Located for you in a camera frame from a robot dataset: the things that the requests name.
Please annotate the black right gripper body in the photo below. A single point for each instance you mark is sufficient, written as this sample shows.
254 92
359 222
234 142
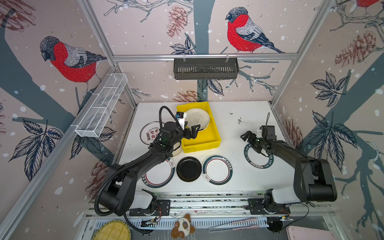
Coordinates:
260 141

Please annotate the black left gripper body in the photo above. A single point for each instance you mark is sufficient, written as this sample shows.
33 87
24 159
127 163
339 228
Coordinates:
179 136

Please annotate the large cream plate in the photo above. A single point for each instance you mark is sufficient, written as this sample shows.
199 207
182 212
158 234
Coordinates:
197 117

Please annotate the white plate green lettered rim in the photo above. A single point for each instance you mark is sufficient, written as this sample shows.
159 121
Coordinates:
257 160

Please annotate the white plate red Chinese characters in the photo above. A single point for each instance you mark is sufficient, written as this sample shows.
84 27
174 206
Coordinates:
149 132

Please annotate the black round plate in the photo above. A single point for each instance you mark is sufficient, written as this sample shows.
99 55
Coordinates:
189 169

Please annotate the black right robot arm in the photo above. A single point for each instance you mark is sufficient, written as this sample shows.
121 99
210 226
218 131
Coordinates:
313 178

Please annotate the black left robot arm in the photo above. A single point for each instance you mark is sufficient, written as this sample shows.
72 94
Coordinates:
118 193

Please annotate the yellow plastic bin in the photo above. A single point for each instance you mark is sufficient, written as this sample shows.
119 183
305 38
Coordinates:
207 139

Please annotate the plush panda toy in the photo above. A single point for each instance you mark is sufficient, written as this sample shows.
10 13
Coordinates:
183 227

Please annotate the pink tray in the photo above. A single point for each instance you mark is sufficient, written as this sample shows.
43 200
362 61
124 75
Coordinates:
300 233

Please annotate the pink chopsticks tongs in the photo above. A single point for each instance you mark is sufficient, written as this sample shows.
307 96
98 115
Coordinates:
236 225

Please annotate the woven bamboo mat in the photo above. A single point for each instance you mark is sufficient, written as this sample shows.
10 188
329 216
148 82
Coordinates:
113 230

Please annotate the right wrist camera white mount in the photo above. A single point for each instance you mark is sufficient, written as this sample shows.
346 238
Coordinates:
260 132

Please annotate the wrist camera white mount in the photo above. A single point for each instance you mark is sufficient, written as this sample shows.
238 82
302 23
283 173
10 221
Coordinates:
260 132
181 118

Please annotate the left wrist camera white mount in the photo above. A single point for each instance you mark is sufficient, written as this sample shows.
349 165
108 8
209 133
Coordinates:
181 118

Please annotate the black hanging wire basket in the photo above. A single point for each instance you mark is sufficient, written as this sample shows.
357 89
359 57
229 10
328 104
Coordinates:
206 68

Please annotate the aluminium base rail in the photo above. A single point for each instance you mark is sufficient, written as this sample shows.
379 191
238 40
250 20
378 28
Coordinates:
212 210

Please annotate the white wire mesh shelf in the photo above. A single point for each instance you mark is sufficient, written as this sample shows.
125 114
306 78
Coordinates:
99 112

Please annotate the aluminium frame horizontal bar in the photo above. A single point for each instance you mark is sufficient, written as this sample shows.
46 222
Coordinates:
241 57

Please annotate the aluminium frame corner post right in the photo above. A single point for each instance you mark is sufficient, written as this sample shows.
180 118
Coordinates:
321 15

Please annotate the aluminium frame corner post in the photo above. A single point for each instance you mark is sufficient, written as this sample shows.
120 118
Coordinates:
107 49
321 15

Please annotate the aluminium frame corner post left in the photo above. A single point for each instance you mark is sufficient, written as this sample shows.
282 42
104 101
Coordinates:
107 49

